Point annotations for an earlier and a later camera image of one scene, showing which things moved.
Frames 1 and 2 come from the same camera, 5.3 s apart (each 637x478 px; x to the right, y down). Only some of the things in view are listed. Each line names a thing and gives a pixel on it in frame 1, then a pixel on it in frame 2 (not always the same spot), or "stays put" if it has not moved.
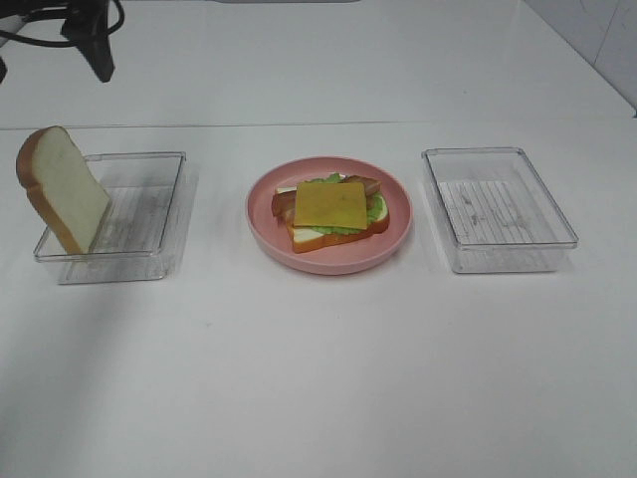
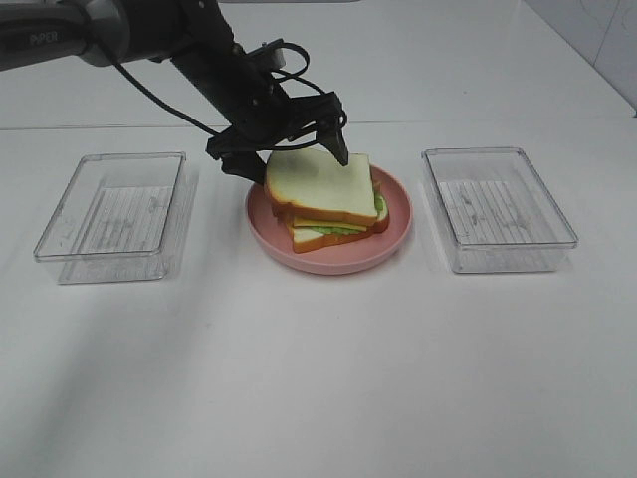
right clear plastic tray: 496,213 stays put
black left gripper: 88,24 -> 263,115
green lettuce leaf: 376,207 stays put
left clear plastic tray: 143,231 stays put
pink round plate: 341,255 stays put
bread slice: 58,176 -> 313,181
